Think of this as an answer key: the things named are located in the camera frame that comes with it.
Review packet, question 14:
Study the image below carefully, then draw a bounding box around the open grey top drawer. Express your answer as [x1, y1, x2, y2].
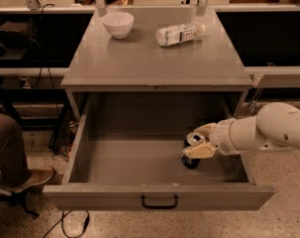
[44, 92, 275, 210]

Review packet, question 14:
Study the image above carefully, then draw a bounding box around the black drawer handle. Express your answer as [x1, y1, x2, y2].
[141, 195, 178, 210]

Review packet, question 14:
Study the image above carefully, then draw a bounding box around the blue pepsi can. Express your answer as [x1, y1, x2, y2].
[181, 132, 205, 170]

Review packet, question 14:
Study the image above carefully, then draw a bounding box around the white ceramic bowl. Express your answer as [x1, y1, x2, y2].
[102, 12, 134, 39]

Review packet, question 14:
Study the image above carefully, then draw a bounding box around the brown shoe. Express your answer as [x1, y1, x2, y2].
[8, 167, 54, 193]

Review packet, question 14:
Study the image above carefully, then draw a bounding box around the clear plastic water bottle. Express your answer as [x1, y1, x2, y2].
[156, 23, 206, 47]

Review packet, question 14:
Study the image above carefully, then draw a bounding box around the grey metal cabinet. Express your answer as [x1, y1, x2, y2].
[60, 5, 254, 121]

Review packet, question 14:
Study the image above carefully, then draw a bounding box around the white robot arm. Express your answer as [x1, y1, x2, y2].
[182, 102, 300, 159]

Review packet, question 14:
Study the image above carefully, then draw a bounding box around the person's leg in trousers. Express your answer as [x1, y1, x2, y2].
[0, 114, 32, 188]

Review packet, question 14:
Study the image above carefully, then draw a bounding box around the black office chair base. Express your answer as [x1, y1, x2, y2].
[0, 188, 39, 218]

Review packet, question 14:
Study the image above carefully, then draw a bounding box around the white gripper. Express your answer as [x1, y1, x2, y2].
[182, 118, 239, 159]

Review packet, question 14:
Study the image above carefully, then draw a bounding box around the black floor cable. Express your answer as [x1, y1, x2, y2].
[42, 210, 91, 238]

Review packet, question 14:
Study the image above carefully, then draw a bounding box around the black hanging cable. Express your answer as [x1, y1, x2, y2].
[29, 3, 63, 117]

